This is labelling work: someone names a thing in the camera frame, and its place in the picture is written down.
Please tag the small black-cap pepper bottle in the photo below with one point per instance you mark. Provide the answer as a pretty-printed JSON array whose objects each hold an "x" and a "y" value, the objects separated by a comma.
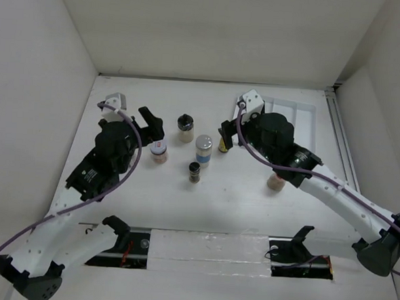
[{"x": 194, "y": 171}]

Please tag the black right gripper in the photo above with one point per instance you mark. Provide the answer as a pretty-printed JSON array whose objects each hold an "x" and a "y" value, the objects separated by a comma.
[{"x": 226, "y": 130}]

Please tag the black knob lid shaker jar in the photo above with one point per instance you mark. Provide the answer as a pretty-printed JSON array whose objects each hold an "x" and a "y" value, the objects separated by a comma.
[{"x": 186, "y": 128}]

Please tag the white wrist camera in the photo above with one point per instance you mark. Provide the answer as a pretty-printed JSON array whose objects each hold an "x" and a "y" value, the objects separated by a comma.
[
  {"x": 111, "y": 104},
  {"x": 253, "y": 103}
]

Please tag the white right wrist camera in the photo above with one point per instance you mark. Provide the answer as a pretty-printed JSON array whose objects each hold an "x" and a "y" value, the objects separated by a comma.
[{"x": 253, "y": 103}]

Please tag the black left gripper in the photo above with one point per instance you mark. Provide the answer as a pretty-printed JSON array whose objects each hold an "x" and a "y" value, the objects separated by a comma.
[{"x": 155, "y": 124}]

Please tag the aluminium side rail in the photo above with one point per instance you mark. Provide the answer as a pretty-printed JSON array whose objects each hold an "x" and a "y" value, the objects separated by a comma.
[{"x": 341, "y": 139}]

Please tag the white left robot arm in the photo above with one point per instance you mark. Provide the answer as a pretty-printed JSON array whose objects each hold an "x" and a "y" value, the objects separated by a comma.
[{"x": 35, "y": 269}]

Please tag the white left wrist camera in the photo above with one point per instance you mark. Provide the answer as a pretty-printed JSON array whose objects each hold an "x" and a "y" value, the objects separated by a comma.
[{"x": 111, "y": 104}]

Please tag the tall blue-label silver-lid bottle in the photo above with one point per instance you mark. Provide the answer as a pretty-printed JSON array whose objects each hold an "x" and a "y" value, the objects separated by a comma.
[{"x": 203, "y": 150}]

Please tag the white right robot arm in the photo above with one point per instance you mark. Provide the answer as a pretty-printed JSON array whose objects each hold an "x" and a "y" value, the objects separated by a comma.
[{"x": 377, "y": 246}]

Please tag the yellow-label dark sauce bottle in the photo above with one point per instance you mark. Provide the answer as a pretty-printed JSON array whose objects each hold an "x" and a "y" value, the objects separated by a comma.
[{"x": 222, "y": 146}]

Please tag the white divided organizer tray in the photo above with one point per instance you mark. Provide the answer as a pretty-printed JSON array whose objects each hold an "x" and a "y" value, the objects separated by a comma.
[{"x": 301, "y": 116}]

